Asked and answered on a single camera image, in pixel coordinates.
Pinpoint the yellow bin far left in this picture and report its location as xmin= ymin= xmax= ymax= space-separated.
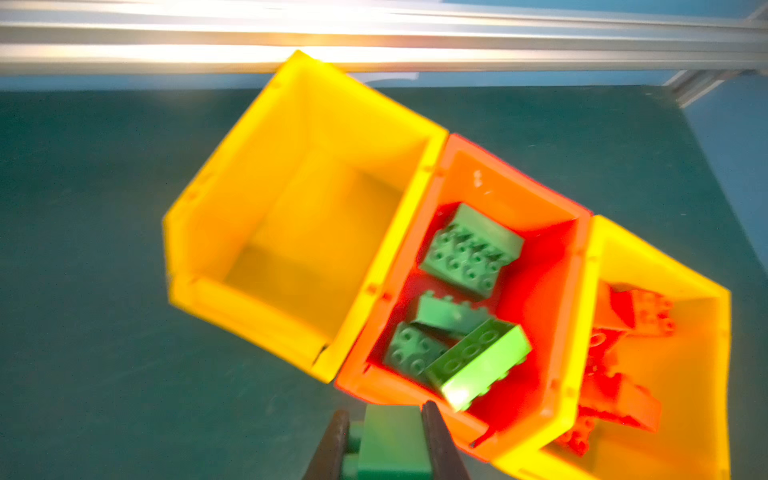
xmin=163 ymin=51 xmax=448 ymax=383

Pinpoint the aluminium right corner post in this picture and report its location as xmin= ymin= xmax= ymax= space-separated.
xmin=663 ymin=69 xmax=760 ymax=108

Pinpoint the yellow bin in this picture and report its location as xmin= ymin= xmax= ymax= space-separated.
xmin=163 ymin=51 xmax=448 ymax=383
xmin=492 ymin=216 xmax=731 ymax=479

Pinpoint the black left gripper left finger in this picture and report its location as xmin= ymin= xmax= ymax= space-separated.
xmin=302 ymin=410 xmax=350 ymax=480

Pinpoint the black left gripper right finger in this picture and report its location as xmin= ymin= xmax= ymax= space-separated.
xmin=421 ymin=401 xmax=471 ymax=480

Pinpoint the red middle bin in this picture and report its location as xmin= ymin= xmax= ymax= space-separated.
xmin=336 ymin=134 xmax=591 ymax=462

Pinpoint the green lego brick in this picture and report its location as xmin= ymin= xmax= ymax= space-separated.
xmin=419 ymin=203 xmax=524 ymax=300
xmin=340 ymin=405 xmax=433 ymax=480
xmin=383 ymin=322 xmax=449 ymax=387
xmin=425 ymin=318 xmax=532 ymax=411
xmin=411 ymin=290 xmax=493 ymax=338

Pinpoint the yellow bin near right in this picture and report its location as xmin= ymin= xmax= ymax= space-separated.
xmin=492 ymin=216 xmax=731 ymax=479

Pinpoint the aluminium back frame rail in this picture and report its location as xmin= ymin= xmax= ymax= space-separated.
xmin=1 ymin=1 xmax=767 ymax=75

